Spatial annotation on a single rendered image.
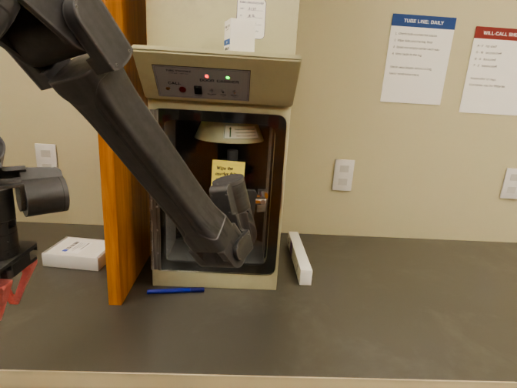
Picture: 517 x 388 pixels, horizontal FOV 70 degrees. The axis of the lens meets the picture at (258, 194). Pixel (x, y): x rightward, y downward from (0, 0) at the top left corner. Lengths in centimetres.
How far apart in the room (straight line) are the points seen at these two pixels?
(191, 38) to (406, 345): 80
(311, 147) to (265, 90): 56
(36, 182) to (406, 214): 122
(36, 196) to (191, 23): 47
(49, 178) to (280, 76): 45
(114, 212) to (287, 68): 47
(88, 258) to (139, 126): 71
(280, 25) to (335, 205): 74
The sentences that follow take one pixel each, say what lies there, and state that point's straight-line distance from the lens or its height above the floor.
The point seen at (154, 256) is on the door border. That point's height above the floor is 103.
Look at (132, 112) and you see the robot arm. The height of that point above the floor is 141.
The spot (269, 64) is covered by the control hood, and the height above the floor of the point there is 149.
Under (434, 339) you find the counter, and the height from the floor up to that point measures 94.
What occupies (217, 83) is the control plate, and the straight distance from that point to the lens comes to 79.
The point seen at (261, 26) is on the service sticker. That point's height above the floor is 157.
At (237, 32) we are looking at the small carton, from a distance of 77.
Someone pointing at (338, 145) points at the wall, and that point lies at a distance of 134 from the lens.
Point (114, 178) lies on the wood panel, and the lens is 83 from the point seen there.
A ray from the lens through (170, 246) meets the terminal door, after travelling 94.
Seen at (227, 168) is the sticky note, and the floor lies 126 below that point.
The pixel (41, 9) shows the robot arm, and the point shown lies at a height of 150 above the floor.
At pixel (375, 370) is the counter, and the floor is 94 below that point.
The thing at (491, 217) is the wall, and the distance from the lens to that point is 165.
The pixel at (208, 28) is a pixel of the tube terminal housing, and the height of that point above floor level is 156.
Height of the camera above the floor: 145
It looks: 16 degrees down
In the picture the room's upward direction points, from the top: 3 degrees clockwise
